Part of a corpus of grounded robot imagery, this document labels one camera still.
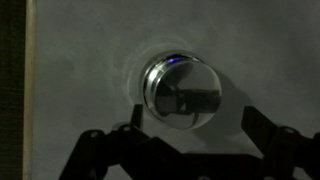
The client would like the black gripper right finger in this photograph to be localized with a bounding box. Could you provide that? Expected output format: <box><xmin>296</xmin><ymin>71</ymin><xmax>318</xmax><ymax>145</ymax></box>
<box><xmin>241</xmin><ymin>106</ymin><xmax>300</xmax><ymax>157</ymax></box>

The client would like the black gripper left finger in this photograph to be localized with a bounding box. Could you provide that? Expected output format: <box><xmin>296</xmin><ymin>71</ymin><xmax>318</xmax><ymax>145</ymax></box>
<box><xmin>130</xmin><ymin>104</ymin><xmax>143</xmax><ymax>128</ymax></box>

